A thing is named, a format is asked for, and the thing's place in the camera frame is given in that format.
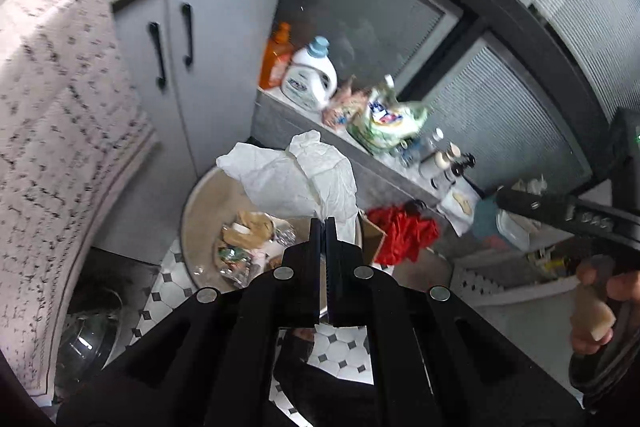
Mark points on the white bin liner bag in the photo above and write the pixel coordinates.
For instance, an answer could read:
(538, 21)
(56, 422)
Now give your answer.
(295, 177)

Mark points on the person's right hand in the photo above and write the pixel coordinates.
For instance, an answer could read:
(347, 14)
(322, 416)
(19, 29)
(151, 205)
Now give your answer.
(592, 307)

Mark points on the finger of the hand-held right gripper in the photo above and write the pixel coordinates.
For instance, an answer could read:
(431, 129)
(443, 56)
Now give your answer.
(535, 206)

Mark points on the brown cardboard box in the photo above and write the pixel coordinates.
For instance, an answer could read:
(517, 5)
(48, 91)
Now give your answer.
(372, 234)

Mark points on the small dark bottle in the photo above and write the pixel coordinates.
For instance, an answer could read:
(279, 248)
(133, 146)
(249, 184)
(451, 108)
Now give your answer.
(457, 167)

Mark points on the green and white refill pouch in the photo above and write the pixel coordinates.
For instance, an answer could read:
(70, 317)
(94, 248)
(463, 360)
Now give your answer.
(387, 122)

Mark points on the round trash bin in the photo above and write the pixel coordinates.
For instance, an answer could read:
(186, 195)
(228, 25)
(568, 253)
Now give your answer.
(200, 222)

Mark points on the pink snack bag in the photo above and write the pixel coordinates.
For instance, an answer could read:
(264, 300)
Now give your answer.
(342, 107)

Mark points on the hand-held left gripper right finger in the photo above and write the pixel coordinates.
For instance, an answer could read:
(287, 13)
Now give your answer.
(332, 257)

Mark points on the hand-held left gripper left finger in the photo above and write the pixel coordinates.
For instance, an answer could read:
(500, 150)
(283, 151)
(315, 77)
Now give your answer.
(314, 257)

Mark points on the white paper bag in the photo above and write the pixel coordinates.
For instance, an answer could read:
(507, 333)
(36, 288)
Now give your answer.
(460, 207)

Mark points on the crumpled foil scrap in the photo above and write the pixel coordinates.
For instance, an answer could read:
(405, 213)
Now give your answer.
(285, 237)

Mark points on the glass bowl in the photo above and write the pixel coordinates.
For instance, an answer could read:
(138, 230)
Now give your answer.
(85, 342)

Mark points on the black framed glass door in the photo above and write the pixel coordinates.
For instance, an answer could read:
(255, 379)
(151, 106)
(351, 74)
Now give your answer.
(505, 27)

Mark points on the grey cabinet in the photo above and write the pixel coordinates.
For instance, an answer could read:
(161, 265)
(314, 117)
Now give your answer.
(220, 57)

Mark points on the white detergent bottle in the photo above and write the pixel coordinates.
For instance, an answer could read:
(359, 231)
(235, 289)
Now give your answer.
(310, 79)

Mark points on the white plastic container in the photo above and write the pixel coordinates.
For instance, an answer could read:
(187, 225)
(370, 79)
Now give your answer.
(515, 232)

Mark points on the orange detergent bottle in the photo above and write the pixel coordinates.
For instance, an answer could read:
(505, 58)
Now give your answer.
(275, 62)

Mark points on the printed table mat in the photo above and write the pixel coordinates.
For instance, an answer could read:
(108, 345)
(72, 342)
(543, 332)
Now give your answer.
(55, 132)

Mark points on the small clear bottle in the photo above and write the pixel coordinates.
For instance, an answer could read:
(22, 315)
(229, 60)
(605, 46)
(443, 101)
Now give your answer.
(431, 157)

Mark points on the red cloth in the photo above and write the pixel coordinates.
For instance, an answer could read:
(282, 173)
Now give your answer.
(405, 232)

